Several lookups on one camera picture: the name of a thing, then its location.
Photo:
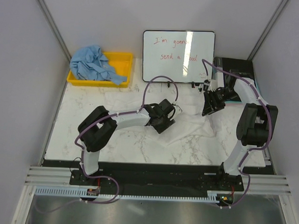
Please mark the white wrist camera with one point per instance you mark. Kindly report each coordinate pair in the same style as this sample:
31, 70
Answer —
211, 85
176, 111

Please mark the white long sleeve shirt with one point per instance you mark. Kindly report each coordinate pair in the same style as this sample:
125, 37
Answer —
189, 122

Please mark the yellow plastic bin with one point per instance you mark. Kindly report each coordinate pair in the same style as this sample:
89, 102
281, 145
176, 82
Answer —
121, 62

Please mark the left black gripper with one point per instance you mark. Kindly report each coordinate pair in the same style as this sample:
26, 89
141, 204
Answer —
168, 123

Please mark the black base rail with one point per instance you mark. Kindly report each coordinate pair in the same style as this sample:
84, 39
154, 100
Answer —
203, 178

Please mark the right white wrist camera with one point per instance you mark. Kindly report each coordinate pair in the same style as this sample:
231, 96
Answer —
211, 85

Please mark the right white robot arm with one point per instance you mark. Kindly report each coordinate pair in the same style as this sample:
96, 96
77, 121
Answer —
255, 127

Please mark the blue long sleeve shirt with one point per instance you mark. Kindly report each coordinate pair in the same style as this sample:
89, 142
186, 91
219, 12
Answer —
89, 63

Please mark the whiteboard with red writing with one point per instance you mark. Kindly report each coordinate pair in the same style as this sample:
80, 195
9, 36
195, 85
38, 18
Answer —
178, 55

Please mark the white slotted cable duct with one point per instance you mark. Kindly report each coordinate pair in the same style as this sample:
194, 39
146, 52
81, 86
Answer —
96, 193

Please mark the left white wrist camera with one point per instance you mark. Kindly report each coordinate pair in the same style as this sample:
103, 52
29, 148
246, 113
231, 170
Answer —
176, 111

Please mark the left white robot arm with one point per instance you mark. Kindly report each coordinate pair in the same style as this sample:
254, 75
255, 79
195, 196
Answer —
97, 129

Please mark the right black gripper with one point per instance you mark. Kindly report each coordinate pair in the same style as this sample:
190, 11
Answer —
210, 107

